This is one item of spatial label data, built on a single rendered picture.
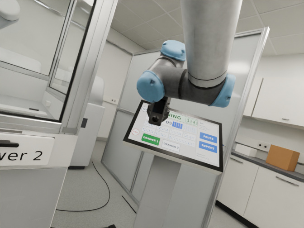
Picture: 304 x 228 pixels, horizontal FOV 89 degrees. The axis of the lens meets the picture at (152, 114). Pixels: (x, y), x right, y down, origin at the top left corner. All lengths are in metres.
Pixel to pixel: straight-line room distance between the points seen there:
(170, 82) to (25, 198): 0.72
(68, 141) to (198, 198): 1.20
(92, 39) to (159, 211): 0.94
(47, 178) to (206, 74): 0.73
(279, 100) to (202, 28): 2.92
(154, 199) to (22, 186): 0.62
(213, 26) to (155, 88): 0.18
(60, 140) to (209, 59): 0.66
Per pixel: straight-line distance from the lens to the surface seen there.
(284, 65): 3.72
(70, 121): 0.75
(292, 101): 3.09
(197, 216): 1.65
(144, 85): 0.37
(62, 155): 0.79
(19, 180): 0.81
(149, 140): 0.82
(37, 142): 0.73
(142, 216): 1.06
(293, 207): 2.68
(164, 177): 0.95
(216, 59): 0.27
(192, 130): 0.92
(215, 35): 0.24
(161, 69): 0.39
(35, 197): 0.86
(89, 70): 0.74
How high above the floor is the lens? 1.14
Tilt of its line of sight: 1 degrees down
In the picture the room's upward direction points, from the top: 17 degrees clockwise
